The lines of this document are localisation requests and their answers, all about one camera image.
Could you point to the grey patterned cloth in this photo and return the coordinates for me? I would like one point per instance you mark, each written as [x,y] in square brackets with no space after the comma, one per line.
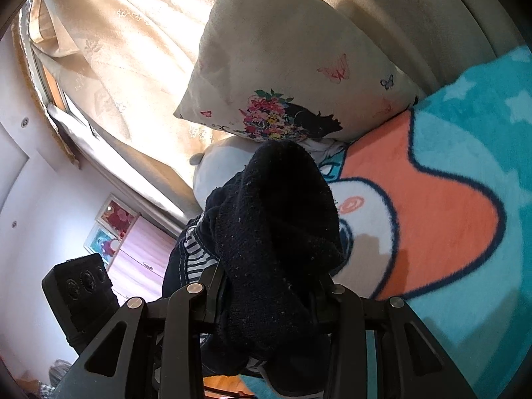
[60,374]

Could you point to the white plush pillow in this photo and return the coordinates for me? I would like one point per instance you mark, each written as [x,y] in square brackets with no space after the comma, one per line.
[220,166]

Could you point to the beige floral butterfly pillow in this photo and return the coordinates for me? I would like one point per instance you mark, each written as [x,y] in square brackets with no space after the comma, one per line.
[282,50]

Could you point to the red flower wall picture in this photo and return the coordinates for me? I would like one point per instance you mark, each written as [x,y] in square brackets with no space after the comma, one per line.
[118,216]

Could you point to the blue wall picture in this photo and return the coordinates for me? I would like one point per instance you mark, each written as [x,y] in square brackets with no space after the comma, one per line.
[104,244]

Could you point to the beige curtain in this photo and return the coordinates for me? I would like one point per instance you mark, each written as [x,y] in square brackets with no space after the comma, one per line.
[124,50]

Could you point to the turquoise star printed blanket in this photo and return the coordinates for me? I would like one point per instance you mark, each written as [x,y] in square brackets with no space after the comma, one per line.
[449,166]

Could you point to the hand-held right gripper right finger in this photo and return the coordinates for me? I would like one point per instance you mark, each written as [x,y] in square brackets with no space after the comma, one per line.
[336,303]

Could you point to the wooden wardrobe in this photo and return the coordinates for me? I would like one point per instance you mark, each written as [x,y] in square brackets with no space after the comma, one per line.
[141,257]

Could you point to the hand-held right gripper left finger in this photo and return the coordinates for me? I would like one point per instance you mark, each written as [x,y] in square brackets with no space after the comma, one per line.
[208,295]

